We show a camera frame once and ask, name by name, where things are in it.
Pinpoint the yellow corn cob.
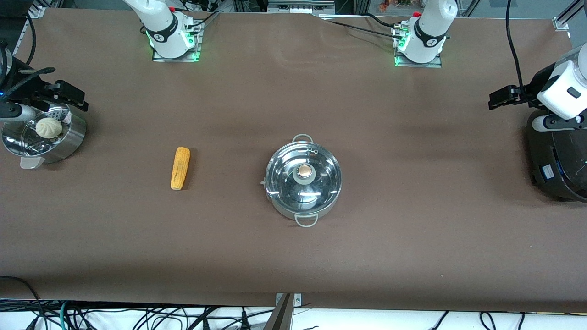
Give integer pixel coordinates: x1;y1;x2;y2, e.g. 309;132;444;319
170;147;191;191

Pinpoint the glass pot lid with knob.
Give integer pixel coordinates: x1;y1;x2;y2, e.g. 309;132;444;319
266;141;343;213

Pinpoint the stainless steel steamer pot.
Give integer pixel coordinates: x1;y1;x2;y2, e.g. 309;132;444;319
1;103;88;171

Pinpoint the white steamed bun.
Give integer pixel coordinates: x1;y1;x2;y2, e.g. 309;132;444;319
35;117;63;140

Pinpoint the black round appliance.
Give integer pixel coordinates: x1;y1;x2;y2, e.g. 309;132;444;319
525;106;587;203

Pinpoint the grey metal box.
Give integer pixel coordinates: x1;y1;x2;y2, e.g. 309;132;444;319
267;0;336;15

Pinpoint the brown table mat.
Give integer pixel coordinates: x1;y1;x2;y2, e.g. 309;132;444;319
0;7;587;314

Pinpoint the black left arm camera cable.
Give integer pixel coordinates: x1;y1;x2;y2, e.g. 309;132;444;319
505;0;548;108

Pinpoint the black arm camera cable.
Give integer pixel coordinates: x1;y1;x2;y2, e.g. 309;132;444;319
0;9;56;92
505;0;548;108

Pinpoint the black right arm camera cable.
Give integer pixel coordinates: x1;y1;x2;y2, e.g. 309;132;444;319
0;9;56;92

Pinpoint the aluminium frame profile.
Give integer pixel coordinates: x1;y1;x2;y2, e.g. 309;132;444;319
11;5;46;58
553;0;587;33

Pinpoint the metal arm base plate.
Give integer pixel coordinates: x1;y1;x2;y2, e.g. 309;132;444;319
393;23;443;69
151;19;203;63

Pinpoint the short black left base cable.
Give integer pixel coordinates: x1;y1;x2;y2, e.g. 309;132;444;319
362;12;404;29

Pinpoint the black right base cable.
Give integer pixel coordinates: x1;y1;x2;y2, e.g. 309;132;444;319
186;9;223;35

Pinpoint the long black left base cable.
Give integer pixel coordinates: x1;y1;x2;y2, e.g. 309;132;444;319
319;17;405;41

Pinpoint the black looped cable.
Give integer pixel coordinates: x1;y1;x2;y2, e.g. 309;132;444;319
0;275;46;330

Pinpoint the metal table edge bracket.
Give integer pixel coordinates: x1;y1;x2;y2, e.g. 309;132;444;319
263;292;303;330

